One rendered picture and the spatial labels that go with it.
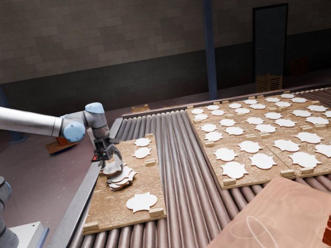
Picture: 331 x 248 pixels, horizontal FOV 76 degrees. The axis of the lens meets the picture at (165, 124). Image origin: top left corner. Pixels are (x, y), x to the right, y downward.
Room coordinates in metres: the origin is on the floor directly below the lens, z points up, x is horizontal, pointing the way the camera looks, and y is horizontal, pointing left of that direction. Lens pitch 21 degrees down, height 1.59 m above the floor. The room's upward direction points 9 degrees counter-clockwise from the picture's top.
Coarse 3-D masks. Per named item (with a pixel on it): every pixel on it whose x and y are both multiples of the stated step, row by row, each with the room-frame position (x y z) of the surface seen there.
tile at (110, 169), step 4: (108, 164) 1.00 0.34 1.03; (112, 164) 1.00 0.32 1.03; (124, 164) 0.98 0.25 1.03; (104, 168) 0.96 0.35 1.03; (108, 168) 0.96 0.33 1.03; (112, 168) 0.95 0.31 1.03; (116, 168) 0.94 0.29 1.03; (120, 168) 0.94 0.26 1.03; (104, 172) 0.92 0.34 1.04; (108, 172) 0.91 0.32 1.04; (112, 172) 0.91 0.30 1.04; (116, 172) 0.92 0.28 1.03
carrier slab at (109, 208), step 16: (144, 176) 0.98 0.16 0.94; (96, 192) 0.90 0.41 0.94; (112, 192) 0.88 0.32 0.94; (128, 192) 0.86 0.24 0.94; (144, 192) 0.84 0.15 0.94; (160, 192) 0.82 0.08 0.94; (96, 208) 0.79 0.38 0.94; (112, 208) 0.77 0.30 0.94; (112, 224) 0.67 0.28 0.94; (128, 224) 0.67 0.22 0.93
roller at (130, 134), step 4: (132, 120) 2.03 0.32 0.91; (136, 120) 2.05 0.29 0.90; (132, 124) 1.88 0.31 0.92; (132, 128) 1.79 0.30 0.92; (132, 132) 1.71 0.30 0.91; (128, 136) 1.62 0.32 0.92; (132, 136) 1.66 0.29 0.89; (128, 140) 1.53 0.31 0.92; (100, 232) 0.66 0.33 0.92; (104, 232) 0.66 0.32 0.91; (100, 236) 0.64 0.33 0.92; (104, 236) 0.64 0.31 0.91; (96, 240) 0.63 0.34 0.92; (100, 240) 0.62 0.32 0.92; (104, 240) 0.63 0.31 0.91; (96, 244) 0.61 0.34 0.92; (100, 244) 0.60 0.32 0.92; (104, 244) 0.62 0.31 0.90
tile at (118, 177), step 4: (124, 168) 1.01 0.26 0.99; (128, 168) 1.00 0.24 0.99; (120, 172) 0.97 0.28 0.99; (124, 172) 0.97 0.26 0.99; (128, 172) 0.96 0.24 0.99; (112, 176) 0.95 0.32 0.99; (116, 176) 0.94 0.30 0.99; (120, 176) 0.94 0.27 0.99; (124, 176) 0.93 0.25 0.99; (128, 176) 0.92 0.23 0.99; (112, 180) 0.91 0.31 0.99; (116, 180) 0.91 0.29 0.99; (120, 180) 0.90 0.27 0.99
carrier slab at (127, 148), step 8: (120, 144) 1.45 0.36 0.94; (128, 144) 1.42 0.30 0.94; (152, 144) 1.36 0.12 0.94; (120, 152) 1.32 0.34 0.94; (128, 152) 1.30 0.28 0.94; (152, 152) 1.24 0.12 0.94; (112, 160) 1.21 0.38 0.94; (128, 160) 1.18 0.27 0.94; (136, 160) 1.16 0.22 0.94; (144, 160) 1.15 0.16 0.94
